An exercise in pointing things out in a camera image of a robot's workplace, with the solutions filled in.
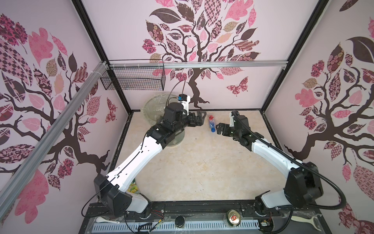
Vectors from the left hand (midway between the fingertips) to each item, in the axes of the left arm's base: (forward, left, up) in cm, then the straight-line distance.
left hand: (199, 116), depth 70 cm
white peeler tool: (-40, -58, -33) cm, 78 cm away
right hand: (+7, -16, -15) cm, 23 cm away
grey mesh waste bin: (+9, +12, -32) cm, 35 cm away
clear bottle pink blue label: (+25, -13, -36) cm, 45 cm away
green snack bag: (-25, +36, -33) cm, 55 cm away
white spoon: (-39, +49, -34) cm, 72 cm away
